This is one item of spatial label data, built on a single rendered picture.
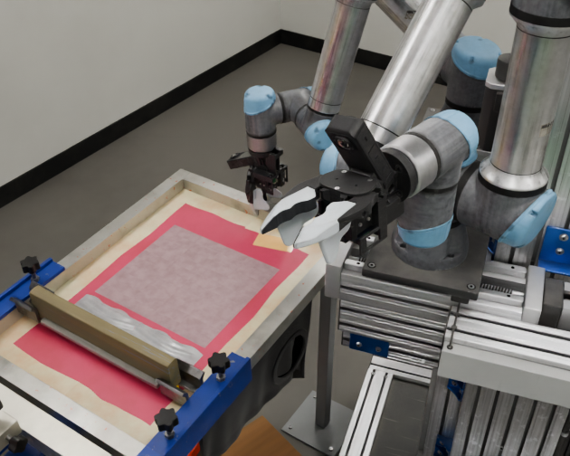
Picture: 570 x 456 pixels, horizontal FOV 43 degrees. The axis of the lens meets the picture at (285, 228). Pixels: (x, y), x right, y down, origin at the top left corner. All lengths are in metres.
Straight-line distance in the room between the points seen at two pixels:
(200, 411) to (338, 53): 0.79
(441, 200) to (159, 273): 0.96
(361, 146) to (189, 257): 1.07
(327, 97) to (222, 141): 2.75
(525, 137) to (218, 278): 0.87
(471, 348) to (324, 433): 1.36
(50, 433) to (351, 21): 1.01
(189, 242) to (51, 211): 2.09
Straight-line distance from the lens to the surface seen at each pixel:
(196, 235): 1.90
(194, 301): 1.72
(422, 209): 1.02
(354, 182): 0.85
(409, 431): 2.48
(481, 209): 1.28
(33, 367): 1.68
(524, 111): 1.19
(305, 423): 2.72
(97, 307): 1.76
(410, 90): 1.10
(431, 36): 1.12
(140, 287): 1.79
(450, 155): 0.97
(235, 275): 1.77
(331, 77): 1.60
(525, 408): 1.93
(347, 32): 1.57
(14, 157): 3.99
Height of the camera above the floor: 2.15
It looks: 37 degrees down
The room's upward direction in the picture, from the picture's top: straight up
